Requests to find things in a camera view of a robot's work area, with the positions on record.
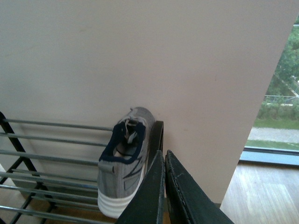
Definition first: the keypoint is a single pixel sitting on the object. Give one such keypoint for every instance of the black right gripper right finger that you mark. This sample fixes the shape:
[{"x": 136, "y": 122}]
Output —
[{"x": 187, "y": 202}]

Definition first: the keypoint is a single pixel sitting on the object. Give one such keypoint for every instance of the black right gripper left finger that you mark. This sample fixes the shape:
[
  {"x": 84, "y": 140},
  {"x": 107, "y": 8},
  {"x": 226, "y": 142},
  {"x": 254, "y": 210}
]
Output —
[{"x": 147, "y": 206}]

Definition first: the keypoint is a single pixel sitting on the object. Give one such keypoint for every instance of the black metal shoe rack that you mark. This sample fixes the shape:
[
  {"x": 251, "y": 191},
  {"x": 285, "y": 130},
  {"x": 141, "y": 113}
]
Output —
[{"x": 49, "y": 170}]

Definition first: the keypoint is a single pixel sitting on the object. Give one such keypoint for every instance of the grey knit sneaker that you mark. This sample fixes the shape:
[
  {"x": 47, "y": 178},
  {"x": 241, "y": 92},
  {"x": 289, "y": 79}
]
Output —
[{"x": 122, "y": 165}]

